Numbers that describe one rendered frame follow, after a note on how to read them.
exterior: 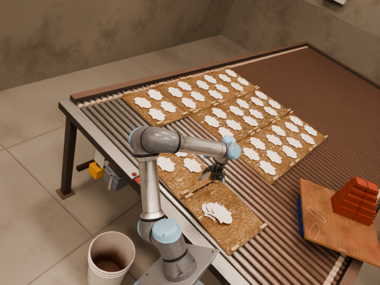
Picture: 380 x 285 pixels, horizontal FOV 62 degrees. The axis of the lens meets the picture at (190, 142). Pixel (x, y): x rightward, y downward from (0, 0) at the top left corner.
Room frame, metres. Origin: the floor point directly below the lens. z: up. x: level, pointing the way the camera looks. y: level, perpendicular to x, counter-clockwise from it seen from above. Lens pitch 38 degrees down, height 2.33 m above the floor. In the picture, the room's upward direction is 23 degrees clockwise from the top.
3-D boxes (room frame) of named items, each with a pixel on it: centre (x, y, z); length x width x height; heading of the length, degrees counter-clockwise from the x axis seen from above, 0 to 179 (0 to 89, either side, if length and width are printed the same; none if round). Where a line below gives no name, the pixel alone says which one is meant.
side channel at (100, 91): (3.48, -0.10, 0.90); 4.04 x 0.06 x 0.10; 151
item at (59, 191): (1.64, 0.83, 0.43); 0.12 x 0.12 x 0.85; 61
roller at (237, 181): (1.69, -0.26, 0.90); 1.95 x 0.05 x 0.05; 61
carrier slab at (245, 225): (1.27, -0.35, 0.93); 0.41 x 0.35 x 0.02; 56
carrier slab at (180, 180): (1.50, 0.01, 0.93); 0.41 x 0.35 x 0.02; 58
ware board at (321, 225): (1.50, -1.05, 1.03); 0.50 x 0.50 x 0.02; 2
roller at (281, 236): (1.60, -0.21, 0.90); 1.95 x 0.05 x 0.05; 61
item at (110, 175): (1.36, 0.36, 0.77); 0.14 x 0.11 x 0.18; 61
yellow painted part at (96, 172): (1.44, 0.52, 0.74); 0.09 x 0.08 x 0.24; 61
